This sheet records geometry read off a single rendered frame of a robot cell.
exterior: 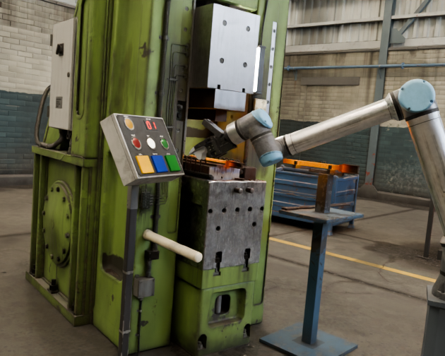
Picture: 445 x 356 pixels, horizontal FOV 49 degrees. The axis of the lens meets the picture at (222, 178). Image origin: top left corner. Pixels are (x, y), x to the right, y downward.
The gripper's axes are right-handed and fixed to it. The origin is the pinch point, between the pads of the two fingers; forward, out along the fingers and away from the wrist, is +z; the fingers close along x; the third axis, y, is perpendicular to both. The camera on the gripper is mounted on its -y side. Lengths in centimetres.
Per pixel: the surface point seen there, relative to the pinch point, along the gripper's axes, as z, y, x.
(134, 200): 29.1, 9.6, -10.2
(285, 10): -40, -69, 92
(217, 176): 13.5, 7.9, 40.2
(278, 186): 126, -6, 412
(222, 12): -25, -62, 36
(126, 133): 11.0, -12.8, -23.7
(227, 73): -13, -36, 41
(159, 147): 11.0, -6.7, -4.6
